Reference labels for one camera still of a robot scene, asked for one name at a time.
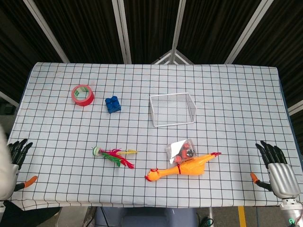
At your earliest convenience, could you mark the colourful feather shuttlecock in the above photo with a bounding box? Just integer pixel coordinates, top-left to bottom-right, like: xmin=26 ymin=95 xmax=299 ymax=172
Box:
xmin=92 ymin=146 xmax=138 ymax=169

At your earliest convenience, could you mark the yellow rubber chicken toy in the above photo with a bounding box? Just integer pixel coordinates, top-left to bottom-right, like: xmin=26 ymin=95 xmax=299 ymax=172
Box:
xmin=144 ymin=152 xmax=222 ymax=183

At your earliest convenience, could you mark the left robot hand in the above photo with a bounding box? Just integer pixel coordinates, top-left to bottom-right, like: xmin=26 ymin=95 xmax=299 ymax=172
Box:
xmin=0 ymin=139 xmax=38 ymax=201

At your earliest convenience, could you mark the red tape roll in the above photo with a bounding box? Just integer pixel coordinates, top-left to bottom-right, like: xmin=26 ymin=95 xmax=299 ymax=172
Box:
xmin=71 ymin=84 xmax=95 ymax=107

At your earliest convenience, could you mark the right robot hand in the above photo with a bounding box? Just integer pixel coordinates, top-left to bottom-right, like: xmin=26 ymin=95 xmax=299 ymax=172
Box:
xmin=250 ymin=140 xmax=302 ymax=199

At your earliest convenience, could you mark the clear plastic box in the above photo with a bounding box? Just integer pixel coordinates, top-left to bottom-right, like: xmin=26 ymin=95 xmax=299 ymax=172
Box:
xmin=149 ymin=93 xmax=197 ymax=128

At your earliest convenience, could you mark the white checkered tablecloth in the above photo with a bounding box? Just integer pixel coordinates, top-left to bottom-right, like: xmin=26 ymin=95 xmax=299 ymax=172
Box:
xmin=4 ymin=62 xmax=303 ymax=211

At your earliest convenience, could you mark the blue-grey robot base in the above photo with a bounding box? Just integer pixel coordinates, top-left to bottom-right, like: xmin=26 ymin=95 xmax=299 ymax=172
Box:
xmin=94 ymin=207 xmax=197 ymax=227

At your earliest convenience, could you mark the aluminium frame structure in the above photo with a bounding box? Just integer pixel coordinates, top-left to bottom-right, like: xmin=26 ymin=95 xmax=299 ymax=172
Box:
xmin=0 ymin=0 xmax=303 ymax=116

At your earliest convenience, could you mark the clear bag of small parts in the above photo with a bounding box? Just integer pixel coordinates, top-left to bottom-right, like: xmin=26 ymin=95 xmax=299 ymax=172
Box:
xmin=165 ymin=138 xmax=197 ymax=164

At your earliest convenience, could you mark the blue toy building block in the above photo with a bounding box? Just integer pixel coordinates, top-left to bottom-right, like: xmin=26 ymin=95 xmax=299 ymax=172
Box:
xmin=105 ymin=96 xmax=122 ymax=114

